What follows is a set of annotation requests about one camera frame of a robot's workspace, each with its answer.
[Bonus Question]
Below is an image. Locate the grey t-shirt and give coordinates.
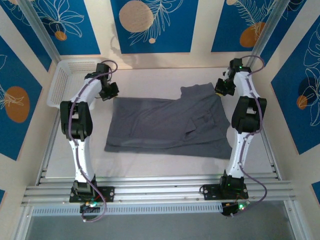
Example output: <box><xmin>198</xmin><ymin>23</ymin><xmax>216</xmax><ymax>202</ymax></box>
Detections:
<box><xmin>103</xmin><ymin>83</ymin><xmax>233</xmax><ymax>160</ymax></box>

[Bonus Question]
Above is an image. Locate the white plastic basket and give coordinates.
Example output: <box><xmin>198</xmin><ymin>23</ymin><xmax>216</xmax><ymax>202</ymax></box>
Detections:
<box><xmin>46</xmin><ymin>58</ymin><xmax>102</xmax><ymax>112</ymax></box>

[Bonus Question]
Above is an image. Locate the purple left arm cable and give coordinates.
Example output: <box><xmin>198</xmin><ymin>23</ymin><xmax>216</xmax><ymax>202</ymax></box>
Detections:
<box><xmin>69</xmin><ymin>59</ymin><xmax>118</xmax><ymax>223</ymax></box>

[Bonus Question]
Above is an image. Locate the aluminium frame post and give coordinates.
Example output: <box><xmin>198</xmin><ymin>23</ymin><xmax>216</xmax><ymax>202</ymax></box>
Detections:
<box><xmin>17</xmin><ymin>0</ymin><xmax>63</xmax><ymax>67</ymax></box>
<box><xmin>242</xmin><ymin>0</ymin><xmax>293</xmax><ymax>76</ymax></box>

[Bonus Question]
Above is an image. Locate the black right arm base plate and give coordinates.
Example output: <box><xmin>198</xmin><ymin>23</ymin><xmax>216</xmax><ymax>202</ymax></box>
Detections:
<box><xmin>199</xmin><ymin>184</ymin><xmax>250</xmax><ymax>201</ymax></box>

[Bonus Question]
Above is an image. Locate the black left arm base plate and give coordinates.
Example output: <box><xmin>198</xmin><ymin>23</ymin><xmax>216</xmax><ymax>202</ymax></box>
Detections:
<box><xmin>69</xmin><ymin>186</ymin><xmax>115</xmax><ymax>203</ymax></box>

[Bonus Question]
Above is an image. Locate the wide aluminium mounting rail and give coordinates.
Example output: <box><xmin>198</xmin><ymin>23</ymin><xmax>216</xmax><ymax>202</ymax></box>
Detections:
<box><xmin>21</xmin><ymin>174</ymin><xmax>298</xmax><ymax>208</ymax></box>

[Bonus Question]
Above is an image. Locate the grey slotted cable duct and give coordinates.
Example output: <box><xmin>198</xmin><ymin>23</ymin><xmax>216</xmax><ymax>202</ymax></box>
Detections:
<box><xmin>31</xmin><ymin>202</ymin><xmax>223</xmax><ymax>217</ymax></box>

